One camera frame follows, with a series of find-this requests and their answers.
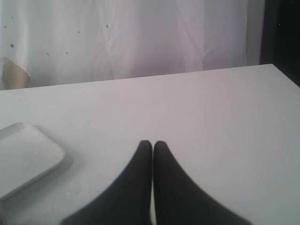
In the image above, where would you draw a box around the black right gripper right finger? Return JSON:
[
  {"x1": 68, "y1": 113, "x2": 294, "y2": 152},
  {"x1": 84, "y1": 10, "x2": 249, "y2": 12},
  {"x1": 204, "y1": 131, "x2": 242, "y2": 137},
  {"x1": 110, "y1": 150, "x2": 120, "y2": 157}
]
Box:
[{"x1": 153, "y1": 141, "x2": 250, "y2": 225}]

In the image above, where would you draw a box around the white rectangular tray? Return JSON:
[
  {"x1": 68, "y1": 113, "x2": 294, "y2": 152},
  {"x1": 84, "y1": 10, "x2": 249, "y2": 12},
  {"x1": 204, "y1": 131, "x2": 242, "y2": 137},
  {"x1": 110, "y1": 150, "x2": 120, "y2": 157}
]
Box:
[{"x1": 0, "y1": 122, "x2": 66, "y2": 201}]

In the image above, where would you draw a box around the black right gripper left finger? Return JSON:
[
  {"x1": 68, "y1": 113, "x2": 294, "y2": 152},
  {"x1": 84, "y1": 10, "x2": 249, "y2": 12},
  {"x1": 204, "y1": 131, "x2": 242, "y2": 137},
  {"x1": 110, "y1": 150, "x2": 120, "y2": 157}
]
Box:
[{"x1": 61, "y1": 140, "x2": 152, "y2": 225}]

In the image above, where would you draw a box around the white backdrop sheet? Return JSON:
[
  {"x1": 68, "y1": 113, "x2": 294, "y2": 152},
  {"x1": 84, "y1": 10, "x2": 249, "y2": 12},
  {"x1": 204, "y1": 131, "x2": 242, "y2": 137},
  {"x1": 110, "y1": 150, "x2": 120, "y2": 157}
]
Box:
[{"x1": 0, "y1": 0, "x2": 265, "y2": 90}]

